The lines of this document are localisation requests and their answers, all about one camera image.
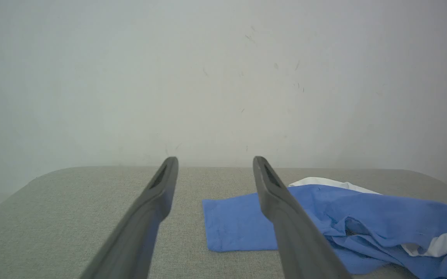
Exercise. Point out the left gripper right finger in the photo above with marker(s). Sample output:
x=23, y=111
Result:
x=289, y=228

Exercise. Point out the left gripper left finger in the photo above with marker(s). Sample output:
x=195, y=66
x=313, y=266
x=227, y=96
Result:
x=142, y=224

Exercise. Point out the blue and white shirt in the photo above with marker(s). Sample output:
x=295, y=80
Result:
x=239, y=224

